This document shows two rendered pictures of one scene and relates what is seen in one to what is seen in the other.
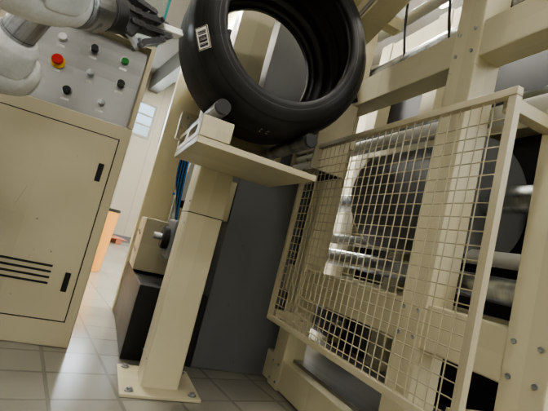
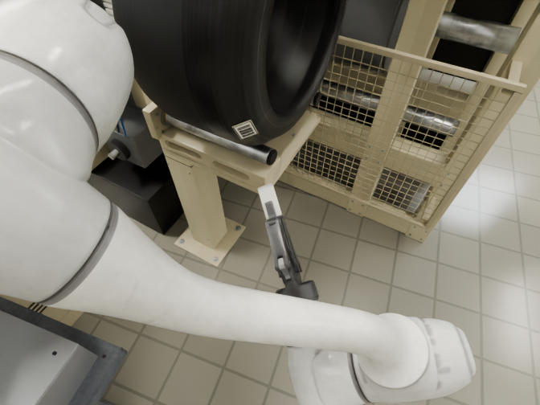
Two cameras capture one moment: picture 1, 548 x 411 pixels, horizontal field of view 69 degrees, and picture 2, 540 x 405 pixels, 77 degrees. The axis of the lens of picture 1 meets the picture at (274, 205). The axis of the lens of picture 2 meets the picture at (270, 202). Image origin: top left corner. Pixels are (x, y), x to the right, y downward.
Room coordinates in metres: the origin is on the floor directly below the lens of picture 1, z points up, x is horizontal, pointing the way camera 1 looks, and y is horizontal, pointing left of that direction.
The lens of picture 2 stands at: (0.57, 0.58, 1.52)
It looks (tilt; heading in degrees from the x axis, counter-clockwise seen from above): 53 degrees down; 322
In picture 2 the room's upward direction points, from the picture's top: straight up
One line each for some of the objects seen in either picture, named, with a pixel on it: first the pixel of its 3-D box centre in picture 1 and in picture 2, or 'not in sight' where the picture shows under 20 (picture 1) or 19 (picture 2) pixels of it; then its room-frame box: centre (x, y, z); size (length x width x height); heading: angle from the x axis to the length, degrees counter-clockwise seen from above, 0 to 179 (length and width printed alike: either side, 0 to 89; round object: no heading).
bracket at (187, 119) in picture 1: (232, 143); (194, 88); (1.43, 0.20, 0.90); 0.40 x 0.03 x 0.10; 112
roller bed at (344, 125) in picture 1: (322, 140); not in sight; (1.61, -0.13, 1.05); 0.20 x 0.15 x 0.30; 22
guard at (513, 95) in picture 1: (355, 238); (343, 132); (1.18, -0.26, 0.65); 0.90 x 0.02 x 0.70; 22
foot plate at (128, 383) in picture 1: (156, 380); (210, 235); (1.49, 0.25, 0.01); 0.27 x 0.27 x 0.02; 22
